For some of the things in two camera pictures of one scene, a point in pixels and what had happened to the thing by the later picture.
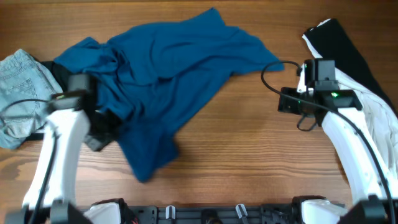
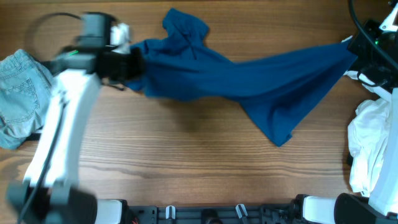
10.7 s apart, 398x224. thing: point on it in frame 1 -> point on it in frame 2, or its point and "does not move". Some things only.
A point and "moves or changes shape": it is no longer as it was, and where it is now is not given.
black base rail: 215,214 does not move
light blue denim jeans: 25,89 does not move
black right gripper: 286,101 -> 358,45
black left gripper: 99,145 -> 137,55
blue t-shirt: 148,76 moves or changes shape
